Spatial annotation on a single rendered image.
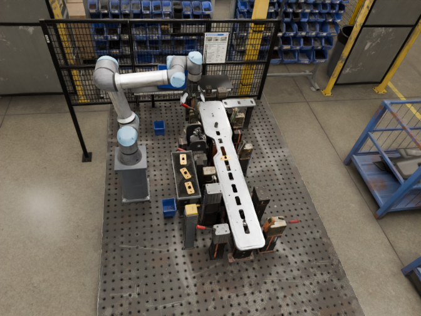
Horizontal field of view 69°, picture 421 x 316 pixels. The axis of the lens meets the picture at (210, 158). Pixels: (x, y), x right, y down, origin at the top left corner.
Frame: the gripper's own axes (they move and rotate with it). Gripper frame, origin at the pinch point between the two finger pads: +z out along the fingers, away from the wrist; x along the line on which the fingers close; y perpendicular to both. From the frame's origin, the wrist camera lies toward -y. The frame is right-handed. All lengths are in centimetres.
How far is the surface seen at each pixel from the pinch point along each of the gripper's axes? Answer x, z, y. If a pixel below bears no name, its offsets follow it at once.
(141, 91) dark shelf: -31, 41, -69
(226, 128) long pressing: 33, 44, -20
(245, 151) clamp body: 41, 43, 8
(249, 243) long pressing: 24, 44, 79
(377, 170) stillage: 220, 128, -20
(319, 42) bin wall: 207, 70, -198
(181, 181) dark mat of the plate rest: -12, 28, 40
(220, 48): 39, 14, -90
